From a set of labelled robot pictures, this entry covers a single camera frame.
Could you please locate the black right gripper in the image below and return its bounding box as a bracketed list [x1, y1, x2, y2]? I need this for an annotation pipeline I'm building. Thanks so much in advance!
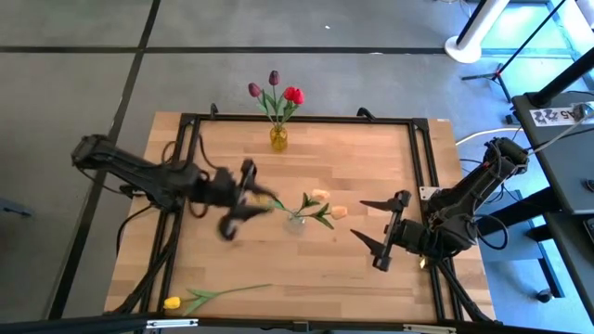
[349, 189, 421, 273]

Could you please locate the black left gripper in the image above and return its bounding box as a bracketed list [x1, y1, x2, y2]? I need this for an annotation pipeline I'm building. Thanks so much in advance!
[202, 159, 278, 241]

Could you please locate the cream artificial tulip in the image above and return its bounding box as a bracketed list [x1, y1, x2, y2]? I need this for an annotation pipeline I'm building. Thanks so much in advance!
[292, 188, 331, 219]
[296, 205, 349, 231]

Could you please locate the dark purple artificial tulip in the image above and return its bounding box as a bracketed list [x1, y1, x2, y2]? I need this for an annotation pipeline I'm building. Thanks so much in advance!
[267, 69, 282, 129]
[247, 82, 279, 131]

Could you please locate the clear cut-glass vase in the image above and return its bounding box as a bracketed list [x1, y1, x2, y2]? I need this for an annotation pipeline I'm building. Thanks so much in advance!
[283, 212, 307, 236]

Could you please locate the yellow glass vase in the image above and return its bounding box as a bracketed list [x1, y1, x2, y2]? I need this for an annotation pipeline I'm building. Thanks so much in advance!
[269, 124, 289, 153]

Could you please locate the black crossbar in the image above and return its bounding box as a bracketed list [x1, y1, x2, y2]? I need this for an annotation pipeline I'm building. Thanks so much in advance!
[0, 313, 594, 334]

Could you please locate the black desk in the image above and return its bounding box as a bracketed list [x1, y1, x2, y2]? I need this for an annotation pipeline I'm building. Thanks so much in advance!
[510, 90, 594, 217]

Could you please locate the black tripod stand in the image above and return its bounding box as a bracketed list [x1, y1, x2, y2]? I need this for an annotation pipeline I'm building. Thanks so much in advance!
[460, 0, 570, 104]

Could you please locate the white round pillar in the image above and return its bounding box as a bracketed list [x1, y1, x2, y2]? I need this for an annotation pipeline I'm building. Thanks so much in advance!
[444, 0, 511, 65]

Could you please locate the white printed label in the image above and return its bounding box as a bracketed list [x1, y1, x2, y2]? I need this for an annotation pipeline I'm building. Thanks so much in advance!
[528, 107, 587, 128]

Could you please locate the black slanted pole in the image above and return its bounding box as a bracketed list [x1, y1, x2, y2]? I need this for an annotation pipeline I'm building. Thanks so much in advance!
[526, 58, 594, 109]

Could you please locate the grey floor object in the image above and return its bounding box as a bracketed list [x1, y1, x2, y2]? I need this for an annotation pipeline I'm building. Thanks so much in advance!
[0, 199, 36, 219]

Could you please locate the black aluminium table frame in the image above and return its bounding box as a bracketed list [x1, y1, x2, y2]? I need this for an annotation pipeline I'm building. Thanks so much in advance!
[104, 110, 497, 326]

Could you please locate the black cable bundle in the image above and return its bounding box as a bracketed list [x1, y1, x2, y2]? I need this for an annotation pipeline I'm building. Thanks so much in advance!
[104, 217, 185, 316]
[429, 258, 494, 325]

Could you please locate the silver metal bracket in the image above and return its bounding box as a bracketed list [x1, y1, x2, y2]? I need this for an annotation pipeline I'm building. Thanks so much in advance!
[146, 317, 200, 330]
[402, 323, 458, 334]

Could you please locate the thin black cable loop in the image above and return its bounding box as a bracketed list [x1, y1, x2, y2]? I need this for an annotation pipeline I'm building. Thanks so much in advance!
[114, 202, 157, 257]

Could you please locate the white cable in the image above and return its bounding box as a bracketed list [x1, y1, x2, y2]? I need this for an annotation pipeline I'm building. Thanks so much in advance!
[455, 125, 525, 148]

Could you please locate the black desk leg frame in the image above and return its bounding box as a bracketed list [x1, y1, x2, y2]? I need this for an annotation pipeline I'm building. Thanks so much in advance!
[476, 185, 567, 298]

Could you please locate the grey cable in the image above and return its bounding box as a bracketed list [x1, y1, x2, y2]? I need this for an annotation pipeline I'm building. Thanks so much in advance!
[526, 109, 593, 154]

